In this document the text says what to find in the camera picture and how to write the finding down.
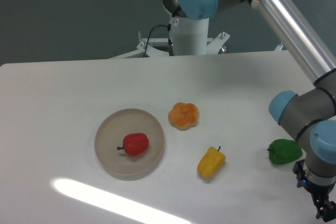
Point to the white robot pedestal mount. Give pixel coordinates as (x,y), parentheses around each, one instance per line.
(185,37)

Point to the orange knotted bread roll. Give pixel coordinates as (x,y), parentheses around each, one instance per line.
(184,115)

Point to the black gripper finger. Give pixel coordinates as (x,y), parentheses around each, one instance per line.
(325,207)

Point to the green toy pepper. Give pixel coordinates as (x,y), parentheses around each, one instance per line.
(282,151)

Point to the yellow toy pepper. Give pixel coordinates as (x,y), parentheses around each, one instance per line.
(211,162)

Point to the red toy pepper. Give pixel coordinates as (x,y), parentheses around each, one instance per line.
(134,144)

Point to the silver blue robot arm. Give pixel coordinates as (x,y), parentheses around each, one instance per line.
(307,118)

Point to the beige round plate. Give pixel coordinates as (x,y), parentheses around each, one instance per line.
(110,135)

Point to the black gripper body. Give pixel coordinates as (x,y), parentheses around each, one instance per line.
(319,187)

